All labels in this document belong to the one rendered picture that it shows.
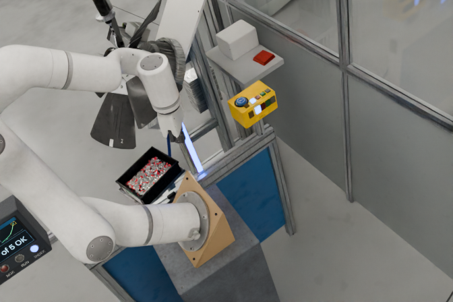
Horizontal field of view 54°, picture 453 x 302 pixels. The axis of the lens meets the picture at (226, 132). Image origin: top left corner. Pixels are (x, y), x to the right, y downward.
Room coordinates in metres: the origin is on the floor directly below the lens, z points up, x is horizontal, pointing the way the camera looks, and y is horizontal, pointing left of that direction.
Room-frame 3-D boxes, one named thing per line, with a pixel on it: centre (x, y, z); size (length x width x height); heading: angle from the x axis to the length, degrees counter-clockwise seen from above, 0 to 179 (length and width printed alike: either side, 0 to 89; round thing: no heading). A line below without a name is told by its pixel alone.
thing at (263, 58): (1.72, -0.29, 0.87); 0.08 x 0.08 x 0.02; 28
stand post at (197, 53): (1.73, 0.01, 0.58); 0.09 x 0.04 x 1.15; 22
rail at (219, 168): (1.11, 0.24, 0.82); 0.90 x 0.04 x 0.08; 112
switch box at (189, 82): (1.82, 0.05, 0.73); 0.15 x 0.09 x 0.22; 112
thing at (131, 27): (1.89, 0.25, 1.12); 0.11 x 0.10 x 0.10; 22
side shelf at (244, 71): (1.79, -0.19, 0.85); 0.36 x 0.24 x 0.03; 22
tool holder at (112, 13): (1.49, 0.27, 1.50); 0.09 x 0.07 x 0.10; 147
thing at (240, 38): (1.87, -0.19, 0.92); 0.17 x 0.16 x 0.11; 112
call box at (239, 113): (1.26, -0.13, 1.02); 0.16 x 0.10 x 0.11; 112
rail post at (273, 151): (1.27, -0.16, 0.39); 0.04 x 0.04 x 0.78; 22
